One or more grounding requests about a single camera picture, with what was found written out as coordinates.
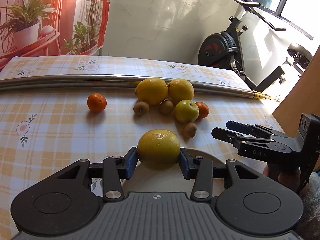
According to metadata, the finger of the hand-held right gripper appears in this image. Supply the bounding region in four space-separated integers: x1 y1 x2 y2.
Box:
211 127 253 153
226 120 290 139

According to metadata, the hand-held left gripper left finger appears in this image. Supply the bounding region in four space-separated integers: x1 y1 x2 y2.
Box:
56 147 138 203

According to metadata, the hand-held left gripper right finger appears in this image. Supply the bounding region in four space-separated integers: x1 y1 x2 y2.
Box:
179 147 263 202

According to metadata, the white plate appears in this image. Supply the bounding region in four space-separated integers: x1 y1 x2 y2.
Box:
120 148 227 195

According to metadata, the yellow lemon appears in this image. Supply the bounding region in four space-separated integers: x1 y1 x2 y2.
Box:
135 77 168 105
137 129 180 170
167 78 195 105

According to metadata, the orange tangerine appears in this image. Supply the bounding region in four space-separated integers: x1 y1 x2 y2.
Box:
195 102 210 119
87 93 107 113

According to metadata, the brown kiwi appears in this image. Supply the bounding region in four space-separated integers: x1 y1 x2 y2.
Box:
159 100 174 115
183 122 198 138
133 101 150 116

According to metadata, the green apple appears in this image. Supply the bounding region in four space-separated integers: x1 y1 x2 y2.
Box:
174 99 200 123

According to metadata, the person's right hand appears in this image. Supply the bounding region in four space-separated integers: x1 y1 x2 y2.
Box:
263 166 302 193

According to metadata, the wooden board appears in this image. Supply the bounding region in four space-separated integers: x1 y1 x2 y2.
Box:
272 44 320 137

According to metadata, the checked floral tablecloth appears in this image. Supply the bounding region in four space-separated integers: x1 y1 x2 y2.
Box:
0 55 285 230

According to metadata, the black exercise bike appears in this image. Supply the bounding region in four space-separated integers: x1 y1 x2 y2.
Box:
197 0 314 93

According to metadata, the long metal pole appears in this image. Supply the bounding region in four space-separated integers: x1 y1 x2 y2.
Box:
0 74 282 102

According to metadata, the window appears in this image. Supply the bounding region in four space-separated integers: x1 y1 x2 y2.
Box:
202 0 320 39

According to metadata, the printed wall tapestry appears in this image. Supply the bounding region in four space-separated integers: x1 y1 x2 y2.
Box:
0 0 115 64

